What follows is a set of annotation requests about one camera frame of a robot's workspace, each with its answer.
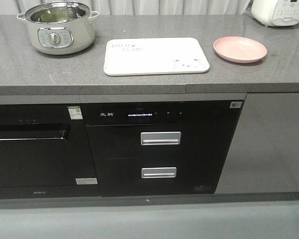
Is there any cream bear serving tray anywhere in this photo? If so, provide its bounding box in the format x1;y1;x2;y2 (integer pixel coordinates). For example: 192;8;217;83
103;37;210;76

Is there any pink round plate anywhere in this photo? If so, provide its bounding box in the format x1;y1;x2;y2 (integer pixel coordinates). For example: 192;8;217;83
213;36;267;64

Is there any black disinfection cabinet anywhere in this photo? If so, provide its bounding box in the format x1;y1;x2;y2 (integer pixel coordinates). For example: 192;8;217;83
81;100;243;197

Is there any grey cabinet door right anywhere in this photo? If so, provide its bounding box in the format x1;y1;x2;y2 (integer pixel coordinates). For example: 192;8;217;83
216;93;299;194

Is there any pale green electric pot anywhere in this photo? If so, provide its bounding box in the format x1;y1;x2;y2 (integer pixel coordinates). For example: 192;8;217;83
17;1;100;55

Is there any white rice cooker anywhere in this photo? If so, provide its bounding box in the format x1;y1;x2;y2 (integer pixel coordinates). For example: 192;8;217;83
250;0;299;27

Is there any grey pleated curtain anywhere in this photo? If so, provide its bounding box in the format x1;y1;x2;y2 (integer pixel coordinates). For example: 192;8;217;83
0;0;250;15

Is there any upper silver drawer handle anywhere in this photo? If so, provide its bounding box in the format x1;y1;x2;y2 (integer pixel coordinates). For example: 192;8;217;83
141;131;181;146

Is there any silver drawer handle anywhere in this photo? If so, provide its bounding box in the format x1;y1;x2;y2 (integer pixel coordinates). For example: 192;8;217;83
141;131;181;146
141;167;177;179

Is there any lower silver drawer handle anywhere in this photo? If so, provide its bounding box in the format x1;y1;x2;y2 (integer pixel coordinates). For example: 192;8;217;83
141;167;177;179

